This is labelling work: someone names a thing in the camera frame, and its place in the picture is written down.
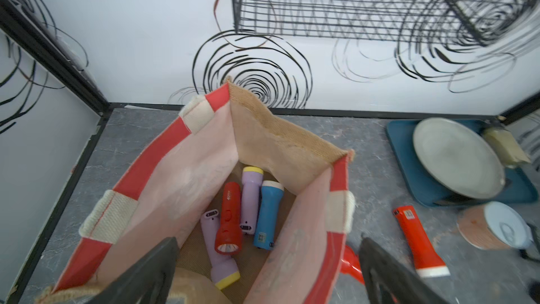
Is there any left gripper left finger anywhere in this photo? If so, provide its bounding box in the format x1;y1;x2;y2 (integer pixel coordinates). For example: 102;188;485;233
89;237;179;303

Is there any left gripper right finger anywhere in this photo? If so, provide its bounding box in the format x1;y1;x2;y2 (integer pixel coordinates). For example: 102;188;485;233
359;238;446;303

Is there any red flashlight white rim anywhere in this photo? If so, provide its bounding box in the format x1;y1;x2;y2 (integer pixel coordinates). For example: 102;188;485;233
392;205;450;278

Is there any purple flashlight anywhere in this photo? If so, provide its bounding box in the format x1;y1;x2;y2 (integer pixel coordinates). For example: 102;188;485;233
240;166;264;235
201;209;240;290

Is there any red jute tote bag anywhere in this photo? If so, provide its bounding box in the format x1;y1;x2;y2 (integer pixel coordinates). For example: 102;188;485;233
36;83;355;303

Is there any blue flashlight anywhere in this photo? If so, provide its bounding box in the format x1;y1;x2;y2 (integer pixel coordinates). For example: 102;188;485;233
254;180;284;251

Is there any grey round plate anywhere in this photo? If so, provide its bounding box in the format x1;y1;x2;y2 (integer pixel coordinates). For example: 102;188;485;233
413;118;506;199

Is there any teal tray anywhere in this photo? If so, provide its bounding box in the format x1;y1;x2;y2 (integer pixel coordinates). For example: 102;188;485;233
386;120;539;208

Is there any small yellowish jar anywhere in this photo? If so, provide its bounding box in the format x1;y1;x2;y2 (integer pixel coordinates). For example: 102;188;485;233
481;127;531;168

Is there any black wire basket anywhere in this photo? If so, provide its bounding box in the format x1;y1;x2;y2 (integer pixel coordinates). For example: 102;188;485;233
233;0;539;46

